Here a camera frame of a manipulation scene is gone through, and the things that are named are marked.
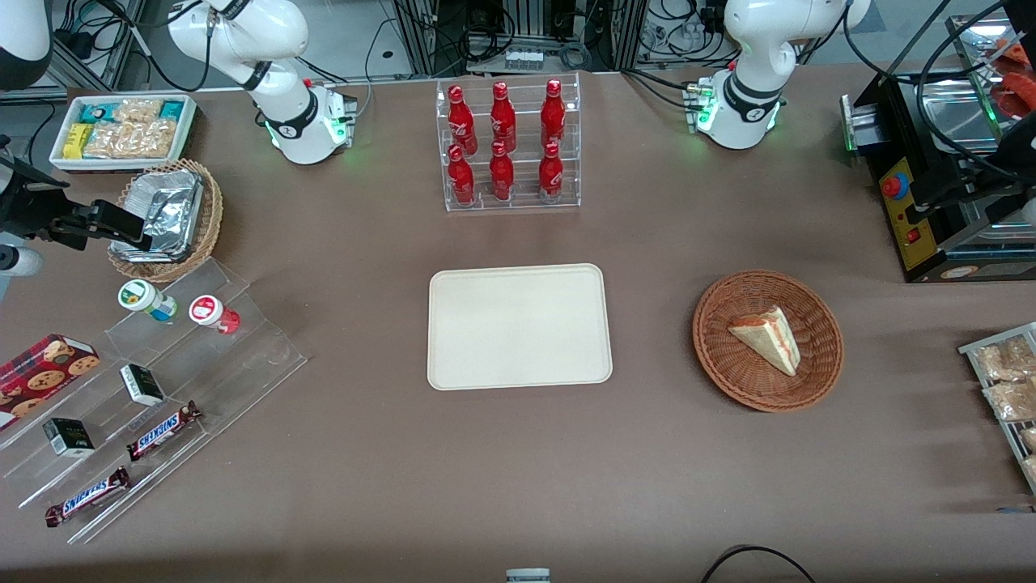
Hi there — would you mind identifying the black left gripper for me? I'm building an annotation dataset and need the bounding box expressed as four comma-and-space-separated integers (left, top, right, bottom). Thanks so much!
931, 121, 1036, 213

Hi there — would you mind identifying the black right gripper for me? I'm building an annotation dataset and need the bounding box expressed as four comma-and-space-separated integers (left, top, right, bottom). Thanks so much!
0, 156, 155, 252

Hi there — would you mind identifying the steel tray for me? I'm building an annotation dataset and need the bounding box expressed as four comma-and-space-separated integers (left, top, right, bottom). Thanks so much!
915, 77, 1022, 155

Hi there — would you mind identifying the cream plastic tray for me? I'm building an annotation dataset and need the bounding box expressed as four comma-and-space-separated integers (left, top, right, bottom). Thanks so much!
427, 263, 614, 392

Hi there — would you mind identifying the silver foil bag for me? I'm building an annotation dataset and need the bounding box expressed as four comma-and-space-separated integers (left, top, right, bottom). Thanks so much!
111, 168, 204, 263

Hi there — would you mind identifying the large clear cracker bag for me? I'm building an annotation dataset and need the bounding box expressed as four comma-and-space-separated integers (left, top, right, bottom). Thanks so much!
83, 120, 177, 160

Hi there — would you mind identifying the wicker basket holding foil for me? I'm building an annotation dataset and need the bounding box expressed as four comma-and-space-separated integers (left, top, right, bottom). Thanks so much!
108, 159, 224, 283

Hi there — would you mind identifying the small clear cracker bag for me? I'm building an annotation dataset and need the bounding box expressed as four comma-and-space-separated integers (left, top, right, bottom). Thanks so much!
113, 99, 164, 124

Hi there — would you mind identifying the white snack box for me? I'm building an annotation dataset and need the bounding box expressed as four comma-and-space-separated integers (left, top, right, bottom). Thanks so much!
49, 94, 198, 173

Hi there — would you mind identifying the black machine with red button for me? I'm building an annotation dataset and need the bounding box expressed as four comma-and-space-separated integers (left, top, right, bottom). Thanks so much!
842, 69, 1036, 284

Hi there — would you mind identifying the red cookie box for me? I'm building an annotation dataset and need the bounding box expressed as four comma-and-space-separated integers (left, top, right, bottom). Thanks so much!
0, 334, 101, 430

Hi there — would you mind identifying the small black box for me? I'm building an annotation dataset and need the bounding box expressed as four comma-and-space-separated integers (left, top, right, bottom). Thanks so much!
120, 364, 166, 406
42, 418, 96, 458

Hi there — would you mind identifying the clear acrylic stepped stand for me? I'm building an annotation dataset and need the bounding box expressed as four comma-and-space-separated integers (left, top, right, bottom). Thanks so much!
0, 257, 310, 545

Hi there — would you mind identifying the clear pastry bag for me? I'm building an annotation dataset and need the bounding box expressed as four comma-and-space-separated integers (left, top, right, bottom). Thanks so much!
974, 336, 1036, 381
983, 381, 1036, 422

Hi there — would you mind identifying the Snickers bar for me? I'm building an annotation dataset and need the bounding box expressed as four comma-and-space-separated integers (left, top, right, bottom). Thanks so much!
125, 401, 203, 462
45, 466, 131, 528

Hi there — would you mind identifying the wrapped triangle sandwich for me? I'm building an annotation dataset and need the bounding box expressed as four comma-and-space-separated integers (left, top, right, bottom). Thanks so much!
728, 305, 802, 377

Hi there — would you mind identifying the round wicker basket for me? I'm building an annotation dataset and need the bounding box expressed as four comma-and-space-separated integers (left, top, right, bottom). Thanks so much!
692, 270, 845, 413

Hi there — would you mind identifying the red cola bottle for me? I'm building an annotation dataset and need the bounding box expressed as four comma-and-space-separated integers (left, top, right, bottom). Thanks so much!
448, 144, 476, 206
489, 141, 515, 202
490, 81, 517, 153
538, 142, 564, 202
541, 79, 567, 148
448, 84, 478, 155

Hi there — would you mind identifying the clear acrylic bottle rack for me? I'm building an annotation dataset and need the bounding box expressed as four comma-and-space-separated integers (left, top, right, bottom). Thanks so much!
435, 71, 582, 213

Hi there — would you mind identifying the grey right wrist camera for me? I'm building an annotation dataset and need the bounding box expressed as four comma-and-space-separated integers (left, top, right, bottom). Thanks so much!
0, 233, 45, 281

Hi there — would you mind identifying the wire rack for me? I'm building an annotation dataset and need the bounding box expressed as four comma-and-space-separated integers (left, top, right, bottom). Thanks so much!
958, 322, 1036, 496

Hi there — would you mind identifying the black cable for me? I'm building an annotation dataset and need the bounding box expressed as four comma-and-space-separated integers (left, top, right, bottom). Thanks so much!
700, 546, 818, 583

